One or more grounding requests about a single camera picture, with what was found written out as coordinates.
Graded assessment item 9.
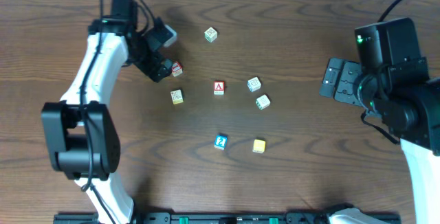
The red letter I block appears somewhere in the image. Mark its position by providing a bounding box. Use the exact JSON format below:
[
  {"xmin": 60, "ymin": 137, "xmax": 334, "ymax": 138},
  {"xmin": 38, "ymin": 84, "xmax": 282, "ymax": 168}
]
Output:
[{"xmin": 171, "ymin": 62, "xmax": 183, "ymax": 77}]

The red letter A block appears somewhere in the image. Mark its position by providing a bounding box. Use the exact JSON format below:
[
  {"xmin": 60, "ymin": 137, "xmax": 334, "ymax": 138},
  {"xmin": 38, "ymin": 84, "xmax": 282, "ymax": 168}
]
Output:
[{"xmin": 214, "ymin": 81, "xmax": 225, "ymax": 95}]

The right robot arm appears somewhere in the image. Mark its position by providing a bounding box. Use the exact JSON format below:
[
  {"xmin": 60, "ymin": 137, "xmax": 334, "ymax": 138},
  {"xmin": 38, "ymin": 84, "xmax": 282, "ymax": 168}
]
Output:
[{"xmin": 319, "ymin": 18, "xmax": 439, "ymax": 223}]

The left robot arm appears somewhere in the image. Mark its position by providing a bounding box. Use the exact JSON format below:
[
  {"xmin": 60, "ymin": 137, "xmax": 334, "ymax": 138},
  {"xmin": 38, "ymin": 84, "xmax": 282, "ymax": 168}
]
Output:
[{"xmin": 41, "ymin": 0, "xmax": 177, "ymax": 223}]

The yellow-edged butterfly block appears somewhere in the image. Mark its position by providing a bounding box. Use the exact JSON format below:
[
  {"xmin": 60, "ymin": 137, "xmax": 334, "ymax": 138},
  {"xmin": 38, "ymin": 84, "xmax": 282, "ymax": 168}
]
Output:
[{"xmin": 170, "ymin": 89, "xmax": 184, "ymax": 104}]

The far green-edged wooden block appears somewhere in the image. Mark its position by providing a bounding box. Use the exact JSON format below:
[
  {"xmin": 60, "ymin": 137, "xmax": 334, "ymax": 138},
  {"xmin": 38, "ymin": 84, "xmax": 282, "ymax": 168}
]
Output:
[{"xmin": 204, "ymin": 27, "xmax": 218, "ymax": 43}]

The green-edged wooden block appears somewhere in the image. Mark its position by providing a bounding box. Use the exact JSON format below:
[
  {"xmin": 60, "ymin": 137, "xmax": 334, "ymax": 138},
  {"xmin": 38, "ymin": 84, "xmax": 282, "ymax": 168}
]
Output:
[
  {"xmin": 256, "ymin": 94, "xmax": 271, "ymax": 110},
  {"xmin": 204, "ymin": 27, "xmax": 218, "ymax": 43}
]

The blue-edged wooden block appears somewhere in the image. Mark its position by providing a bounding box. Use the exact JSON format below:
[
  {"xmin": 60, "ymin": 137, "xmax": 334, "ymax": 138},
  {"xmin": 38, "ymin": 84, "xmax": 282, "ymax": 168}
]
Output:
[{"xmin": 247, "ymin": 76, "xmax": 262, "ymax": 92}]

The blue number 2 block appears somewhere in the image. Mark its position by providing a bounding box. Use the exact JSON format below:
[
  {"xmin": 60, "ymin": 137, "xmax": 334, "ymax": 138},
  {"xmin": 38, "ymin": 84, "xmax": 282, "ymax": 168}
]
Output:
[{"xmin": 214, "ymin": 135, "xmax": 228, "ymax": 150}]

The yellow wooden block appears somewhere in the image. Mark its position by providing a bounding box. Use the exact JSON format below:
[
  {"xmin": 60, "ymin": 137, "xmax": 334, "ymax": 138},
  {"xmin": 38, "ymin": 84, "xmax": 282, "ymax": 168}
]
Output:
[{"xmin": 252, "ymin": 139, "xmax": 266, "ymax": 153}]

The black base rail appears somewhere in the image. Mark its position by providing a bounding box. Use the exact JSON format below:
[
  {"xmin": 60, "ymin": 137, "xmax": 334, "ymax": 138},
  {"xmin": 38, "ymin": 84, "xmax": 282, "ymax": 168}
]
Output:
[{"xmin": 53, "ymin": 211, "xmax": 402, "ymax": 224}]

